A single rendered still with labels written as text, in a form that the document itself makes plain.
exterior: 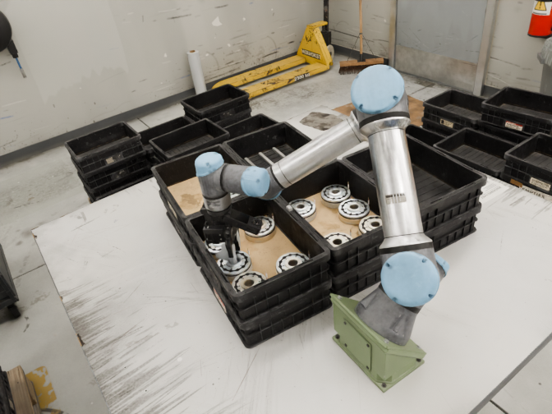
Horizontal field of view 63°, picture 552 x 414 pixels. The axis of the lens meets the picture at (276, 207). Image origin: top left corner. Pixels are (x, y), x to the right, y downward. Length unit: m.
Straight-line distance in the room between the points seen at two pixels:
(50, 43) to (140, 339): 3.31
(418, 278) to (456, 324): 0.45
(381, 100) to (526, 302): 0.78
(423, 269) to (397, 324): 0.22
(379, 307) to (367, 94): 0.50
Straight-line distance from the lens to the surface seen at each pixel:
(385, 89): 1.04
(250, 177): 1.12
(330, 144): 1.20
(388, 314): 1.14
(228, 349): 1.36
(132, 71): 4.62
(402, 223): 1.01
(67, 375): 2.46
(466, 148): 2.85
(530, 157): 2.61
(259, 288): 1.18
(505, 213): 1.82
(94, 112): 4.60
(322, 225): 1.49
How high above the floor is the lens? 1.77
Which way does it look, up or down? 36 degrees down
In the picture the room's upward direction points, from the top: 8 degrees counter-clockwise
